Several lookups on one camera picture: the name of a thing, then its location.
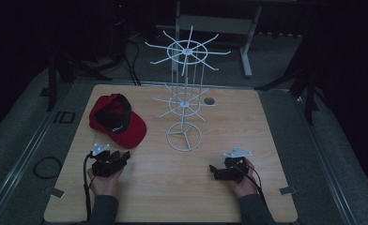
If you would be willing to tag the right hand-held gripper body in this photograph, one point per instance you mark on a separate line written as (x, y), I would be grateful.
(233, 170)

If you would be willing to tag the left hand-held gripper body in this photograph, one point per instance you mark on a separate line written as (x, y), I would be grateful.
(105, 167)

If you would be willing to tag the red and black baseball cap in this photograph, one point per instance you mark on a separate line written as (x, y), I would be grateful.
(132, 131)

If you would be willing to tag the person's left hand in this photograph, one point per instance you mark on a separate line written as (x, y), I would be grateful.
(105, 186)

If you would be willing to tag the person's right hand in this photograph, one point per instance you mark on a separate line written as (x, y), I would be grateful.
(244, 187)

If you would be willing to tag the grey tape strip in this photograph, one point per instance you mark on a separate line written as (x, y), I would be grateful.
(288, 190)
(54, 192)

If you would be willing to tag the small dark round disc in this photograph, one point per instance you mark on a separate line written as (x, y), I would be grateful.
(209, 101)

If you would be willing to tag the black tripod stand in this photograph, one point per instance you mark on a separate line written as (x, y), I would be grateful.
(309, 93)
(52, 81)

